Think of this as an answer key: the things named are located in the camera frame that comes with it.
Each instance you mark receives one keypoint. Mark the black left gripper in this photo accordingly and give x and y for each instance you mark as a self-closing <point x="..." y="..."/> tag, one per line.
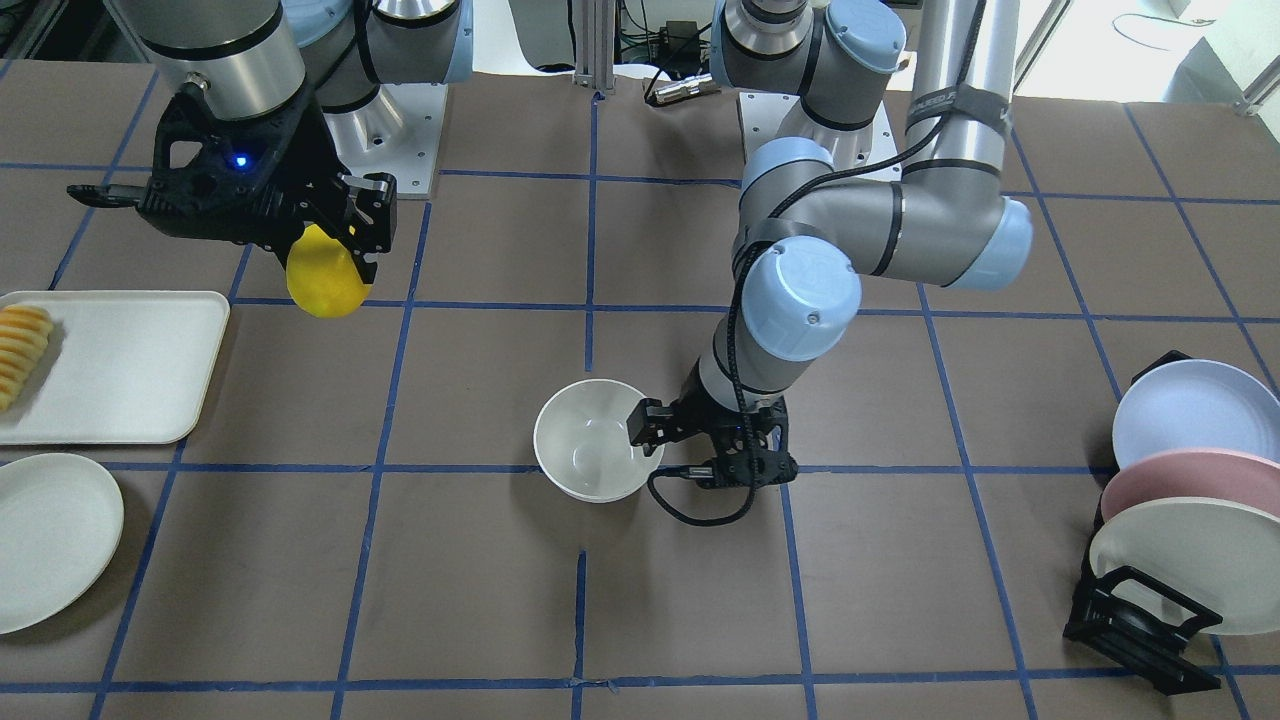
<point x="697" y="416"/>

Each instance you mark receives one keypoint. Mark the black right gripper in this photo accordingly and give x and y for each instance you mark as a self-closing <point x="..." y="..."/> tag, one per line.
<point x="300" y="165"/>

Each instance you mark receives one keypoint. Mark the white bowl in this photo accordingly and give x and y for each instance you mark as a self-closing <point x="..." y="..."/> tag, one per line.
<point x="582" y="442"/>

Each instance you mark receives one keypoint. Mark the yellow lemon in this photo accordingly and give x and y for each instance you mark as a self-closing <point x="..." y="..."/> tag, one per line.
<point x="321" y="276"/>

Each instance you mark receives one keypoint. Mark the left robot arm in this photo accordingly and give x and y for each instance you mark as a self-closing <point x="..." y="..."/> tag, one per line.
<point x="813" y="220"/>

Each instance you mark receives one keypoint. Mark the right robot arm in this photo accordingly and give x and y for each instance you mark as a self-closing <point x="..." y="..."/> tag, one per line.
<point x="253" y="55"/>

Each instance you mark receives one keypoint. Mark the white rectangular tray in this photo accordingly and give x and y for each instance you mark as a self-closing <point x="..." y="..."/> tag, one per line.
<point x="124" y="367"/>

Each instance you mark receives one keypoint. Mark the cream round plate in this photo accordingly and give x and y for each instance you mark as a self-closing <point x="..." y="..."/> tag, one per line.
<point x="62" y="517"/>

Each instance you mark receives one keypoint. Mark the black dish rack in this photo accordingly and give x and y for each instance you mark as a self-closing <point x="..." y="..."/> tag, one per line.
<point x="1136" y="638"/>

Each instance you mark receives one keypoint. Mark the pink plate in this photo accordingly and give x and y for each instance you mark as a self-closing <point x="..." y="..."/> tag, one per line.
<point x="1195" y="473"/>

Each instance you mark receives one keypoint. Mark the lavender plate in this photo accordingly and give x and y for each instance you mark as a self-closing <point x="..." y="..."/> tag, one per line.
<point x="1195" y="403"/>

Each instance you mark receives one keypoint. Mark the beige plate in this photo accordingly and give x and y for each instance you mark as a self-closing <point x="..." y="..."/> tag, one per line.
<point x="1222" y="554"/>

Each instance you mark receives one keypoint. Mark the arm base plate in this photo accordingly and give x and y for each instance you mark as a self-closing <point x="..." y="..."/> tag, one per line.
<point x="766" y="117"/>
<point x="410" y="140"/>

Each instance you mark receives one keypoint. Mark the aluminium frame post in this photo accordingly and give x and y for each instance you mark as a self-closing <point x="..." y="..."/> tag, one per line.
<point x="594" y="32"/>

